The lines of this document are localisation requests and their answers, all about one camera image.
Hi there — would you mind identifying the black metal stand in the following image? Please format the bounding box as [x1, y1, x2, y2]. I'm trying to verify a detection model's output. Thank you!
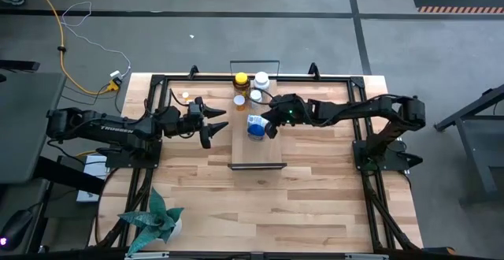
[432, 83, 504, 208]

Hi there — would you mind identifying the clear acrylic tray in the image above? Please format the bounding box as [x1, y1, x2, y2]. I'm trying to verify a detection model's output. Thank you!
[227, 59, 287, 170]

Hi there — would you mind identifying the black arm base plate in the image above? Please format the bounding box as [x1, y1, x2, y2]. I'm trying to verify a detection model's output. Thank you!
[105, 137, 162, 169]
[352, 139, 410, 172]

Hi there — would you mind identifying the yellow floor cable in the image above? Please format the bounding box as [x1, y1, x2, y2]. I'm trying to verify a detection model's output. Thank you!
[27, 0, 121, 95]

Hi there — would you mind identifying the white bottle yellow striped label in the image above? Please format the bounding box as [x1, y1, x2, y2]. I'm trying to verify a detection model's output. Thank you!
[250, 88, 264, 110]

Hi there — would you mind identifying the orange and black clamp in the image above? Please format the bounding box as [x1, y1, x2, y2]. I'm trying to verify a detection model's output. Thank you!
[423, 246, 458, 255]

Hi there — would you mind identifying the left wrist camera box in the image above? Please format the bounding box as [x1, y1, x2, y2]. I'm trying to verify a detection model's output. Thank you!
[187, 102, 202, 122]

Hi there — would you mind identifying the black aluminium table frame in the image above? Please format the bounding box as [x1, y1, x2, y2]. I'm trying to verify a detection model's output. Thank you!
[94, 72, 424, 253]

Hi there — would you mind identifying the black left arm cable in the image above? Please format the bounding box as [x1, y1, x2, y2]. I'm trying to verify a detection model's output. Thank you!
[141, 87, 187, 116]

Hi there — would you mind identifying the black desk leg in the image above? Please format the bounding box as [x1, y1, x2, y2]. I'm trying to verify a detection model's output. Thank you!
[35, 155, 106, 196]

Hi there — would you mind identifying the black flat bar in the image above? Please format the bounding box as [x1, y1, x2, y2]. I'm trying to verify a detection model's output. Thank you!
[0, 59, 41, 72]

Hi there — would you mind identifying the silver edge bracket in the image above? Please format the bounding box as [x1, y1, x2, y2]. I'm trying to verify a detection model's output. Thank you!
[124, 251, 170, 260]
[344, 254, 390, 260]

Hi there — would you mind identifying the white power supply box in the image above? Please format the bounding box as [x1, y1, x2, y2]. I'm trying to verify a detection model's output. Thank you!
[76, 154, 110, 204]

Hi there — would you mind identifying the wide orange vial white cap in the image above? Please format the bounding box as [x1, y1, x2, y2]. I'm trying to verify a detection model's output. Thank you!
[232, 94, 247, 112]

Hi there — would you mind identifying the amber fish oil bottle yellow cap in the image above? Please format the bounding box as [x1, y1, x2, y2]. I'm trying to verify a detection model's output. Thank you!
[232, 72, 252, 102]

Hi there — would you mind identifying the green succulent in white pot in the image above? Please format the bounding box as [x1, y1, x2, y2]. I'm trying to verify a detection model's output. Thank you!
[117, 187, 185, 256]

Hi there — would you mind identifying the black computer mouse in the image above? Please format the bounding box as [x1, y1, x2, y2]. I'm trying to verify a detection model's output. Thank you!
[0, 209, 33, 249]

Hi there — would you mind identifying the large white bottle maroon label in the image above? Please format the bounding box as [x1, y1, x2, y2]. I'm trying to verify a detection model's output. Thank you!
[253, 71, 272, 94]

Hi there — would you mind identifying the thin white floor cable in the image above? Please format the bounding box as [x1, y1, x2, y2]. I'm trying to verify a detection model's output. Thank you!
[61, 2, 132, 78]

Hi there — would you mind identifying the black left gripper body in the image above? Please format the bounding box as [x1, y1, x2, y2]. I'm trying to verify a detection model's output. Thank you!
[181, 96, 213, 150]

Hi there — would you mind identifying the clear bottle blue cap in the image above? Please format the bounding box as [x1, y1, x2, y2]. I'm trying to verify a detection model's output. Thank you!
[246, 113, 273, 141]

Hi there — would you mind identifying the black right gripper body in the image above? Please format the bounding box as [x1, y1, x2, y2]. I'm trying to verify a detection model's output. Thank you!
[262, 93, 306, 140]

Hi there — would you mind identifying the grey desk top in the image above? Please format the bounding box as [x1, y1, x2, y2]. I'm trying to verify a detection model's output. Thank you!
[0, 72, 67, 185]

